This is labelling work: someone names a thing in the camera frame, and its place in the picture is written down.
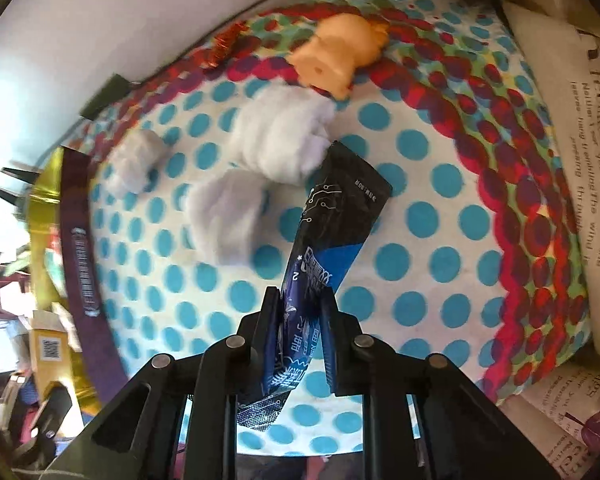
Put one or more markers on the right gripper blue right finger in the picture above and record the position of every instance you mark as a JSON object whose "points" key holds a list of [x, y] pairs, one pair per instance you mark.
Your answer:
{"points": [[335, 343]]}

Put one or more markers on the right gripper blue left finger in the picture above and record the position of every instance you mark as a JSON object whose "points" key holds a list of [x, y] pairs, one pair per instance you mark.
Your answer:
{"points": [[264, 341]]}

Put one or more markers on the dark blue sachet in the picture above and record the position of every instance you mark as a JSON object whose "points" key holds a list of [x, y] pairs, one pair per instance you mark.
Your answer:
{"points": [[340, 211]]}

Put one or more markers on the white sock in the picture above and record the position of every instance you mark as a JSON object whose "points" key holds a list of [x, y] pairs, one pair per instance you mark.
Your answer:
{"points": [[282, 133], [132, 159], [223, 212]]}

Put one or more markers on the yellow medicine box with lips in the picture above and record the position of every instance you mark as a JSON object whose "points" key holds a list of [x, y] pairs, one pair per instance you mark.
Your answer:
{"points": [[50, 353]]}

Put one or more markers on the orange toy pig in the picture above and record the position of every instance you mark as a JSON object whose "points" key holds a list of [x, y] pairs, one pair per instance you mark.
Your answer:
{"points": [[339, 46]]}

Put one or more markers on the red foil candy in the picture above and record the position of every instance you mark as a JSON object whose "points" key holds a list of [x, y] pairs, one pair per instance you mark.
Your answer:
{"points": [[221, 45]]}

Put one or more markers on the gold metal tin tray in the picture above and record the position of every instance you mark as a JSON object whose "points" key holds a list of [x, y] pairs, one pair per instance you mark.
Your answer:
{"points": [[58, 202]]}

